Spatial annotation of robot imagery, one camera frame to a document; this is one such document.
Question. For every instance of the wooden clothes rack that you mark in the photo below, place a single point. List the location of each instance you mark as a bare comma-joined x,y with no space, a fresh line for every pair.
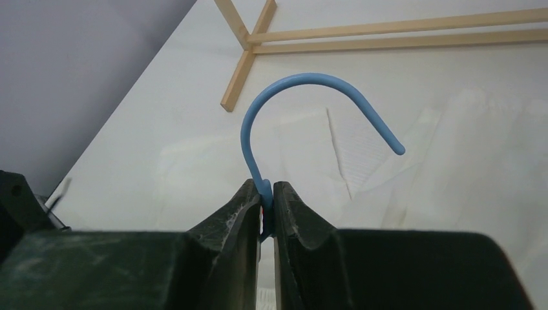
438,32

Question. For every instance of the white shorts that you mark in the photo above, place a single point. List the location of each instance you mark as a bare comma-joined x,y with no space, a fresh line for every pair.
478,163

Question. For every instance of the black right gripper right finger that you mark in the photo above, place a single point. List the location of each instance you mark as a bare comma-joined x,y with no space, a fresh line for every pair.
322,267

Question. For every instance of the lilac hanger of white shorts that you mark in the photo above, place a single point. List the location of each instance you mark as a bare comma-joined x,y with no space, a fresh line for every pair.
263,185

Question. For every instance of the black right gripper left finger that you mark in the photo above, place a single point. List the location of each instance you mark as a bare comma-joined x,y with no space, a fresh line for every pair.
211,266

